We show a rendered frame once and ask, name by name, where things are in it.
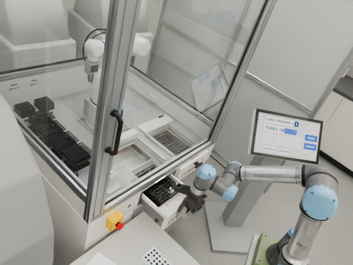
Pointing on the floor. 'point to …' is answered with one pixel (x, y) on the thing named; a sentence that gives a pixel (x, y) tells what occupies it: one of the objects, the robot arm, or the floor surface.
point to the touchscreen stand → (236, 214)
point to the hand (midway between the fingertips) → (182, 210)
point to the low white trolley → (138, 244)
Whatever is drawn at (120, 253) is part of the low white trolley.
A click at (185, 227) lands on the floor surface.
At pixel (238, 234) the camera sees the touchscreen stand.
